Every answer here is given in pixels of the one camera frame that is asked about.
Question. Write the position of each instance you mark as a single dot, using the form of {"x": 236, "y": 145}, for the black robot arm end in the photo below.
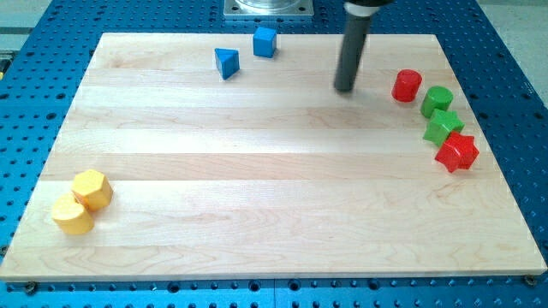
{"x": 364, "y": 8}

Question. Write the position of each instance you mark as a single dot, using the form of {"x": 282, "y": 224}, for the blue triangular prism block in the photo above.
{"x": 227, "y": 62}

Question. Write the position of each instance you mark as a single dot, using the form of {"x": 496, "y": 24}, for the yellow heart block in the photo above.
{"x": 70, "y": 216}

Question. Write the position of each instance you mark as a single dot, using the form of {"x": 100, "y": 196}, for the red cylinder block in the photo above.
{"x": 406, "y": 85}

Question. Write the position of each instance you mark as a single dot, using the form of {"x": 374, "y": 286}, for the light wooden board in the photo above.
{"x": 268, "y": 174}

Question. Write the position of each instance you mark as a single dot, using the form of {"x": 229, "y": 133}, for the green star block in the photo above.
{"x": 441, "y": 124}

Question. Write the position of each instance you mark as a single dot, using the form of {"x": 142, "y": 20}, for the yellow hexagon block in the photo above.
{"x": 92, "y": 189}

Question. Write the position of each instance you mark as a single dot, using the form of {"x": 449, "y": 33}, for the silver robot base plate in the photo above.
{"x": 267, "y": 8}

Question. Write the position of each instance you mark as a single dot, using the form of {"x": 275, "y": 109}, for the blue cube block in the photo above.
{"x": 264, "y": 42}

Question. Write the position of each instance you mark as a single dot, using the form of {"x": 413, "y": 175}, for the red star block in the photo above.
{"x": 458, "y": 151}

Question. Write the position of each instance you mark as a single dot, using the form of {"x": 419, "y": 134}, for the blue perforated metal table plate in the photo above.
{"x": 497, "y": 50}

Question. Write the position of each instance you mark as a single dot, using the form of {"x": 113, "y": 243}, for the green cylinder block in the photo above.
{"x": 436, "y": 98}

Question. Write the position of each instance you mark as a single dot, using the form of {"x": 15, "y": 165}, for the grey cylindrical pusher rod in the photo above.
{"x": 353, "y": 41}

